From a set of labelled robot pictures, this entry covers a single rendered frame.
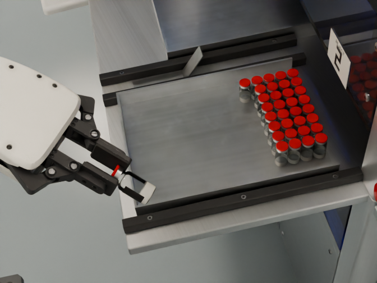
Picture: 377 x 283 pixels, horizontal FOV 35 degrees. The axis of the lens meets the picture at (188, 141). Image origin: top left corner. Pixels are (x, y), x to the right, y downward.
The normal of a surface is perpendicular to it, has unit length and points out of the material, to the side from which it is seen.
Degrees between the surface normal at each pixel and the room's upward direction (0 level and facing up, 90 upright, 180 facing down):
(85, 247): 0
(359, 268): 90
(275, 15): 0
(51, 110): 34
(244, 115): 0
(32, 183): 27
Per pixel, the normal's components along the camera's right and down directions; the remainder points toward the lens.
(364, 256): 0.20, 0.76
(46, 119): 0.44, -0.39
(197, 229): -0.08, -0.62
